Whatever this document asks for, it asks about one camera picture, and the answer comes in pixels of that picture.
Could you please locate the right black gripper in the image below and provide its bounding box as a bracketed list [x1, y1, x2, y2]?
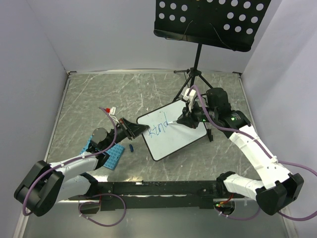
[177, 99, 218, 129]

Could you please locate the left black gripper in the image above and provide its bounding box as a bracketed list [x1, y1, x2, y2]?
[103, 117, 149, 151]

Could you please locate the blue marker cap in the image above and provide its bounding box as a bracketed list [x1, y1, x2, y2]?
[129, 144, 134, 152]

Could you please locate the white board with black frame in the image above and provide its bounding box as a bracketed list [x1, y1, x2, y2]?
[136, 100, 207, 161]

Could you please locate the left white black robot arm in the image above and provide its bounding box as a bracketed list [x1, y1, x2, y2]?
[14, 118, 150, 217]

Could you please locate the black whiteboard easel stand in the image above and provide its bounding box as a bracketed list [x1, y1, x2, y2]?
[204, 122, 213, 142]

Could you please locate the blue studded building plate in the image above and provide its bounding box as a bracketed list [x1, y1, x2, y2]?
[80, 136, 125, 170]

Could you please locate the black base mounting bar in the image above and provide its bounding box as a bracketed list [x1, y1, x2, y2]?
[70, 180, 231, 211]

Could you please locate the black perforated music stand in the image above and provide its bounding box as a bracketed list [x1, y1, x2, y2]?
[154, 0, 270, 87]

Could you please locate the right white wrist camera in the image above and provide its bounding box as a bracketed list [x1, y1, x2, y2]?
[181, 88, 197, 113]

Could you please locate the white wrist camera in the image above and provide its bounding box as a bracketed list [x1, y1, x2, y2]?
[181, 88, 197, 113]
[105, 107, 119, 123]

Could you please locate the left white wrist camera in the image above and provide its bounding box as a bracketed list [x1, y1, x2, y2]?
[105, 107, 119, 123]

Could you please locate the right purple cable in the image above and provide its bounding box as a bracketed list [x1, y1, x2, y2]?
[187, 85, 317, 221]

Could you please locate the purple cable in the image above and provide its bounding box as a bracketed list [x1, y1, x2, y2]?
[22, 107, 127, 227]
[187, 85, 317, 221]

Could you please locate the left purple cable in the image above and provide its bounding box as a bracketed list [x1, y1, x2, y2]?
[22, 107, 127, 227]

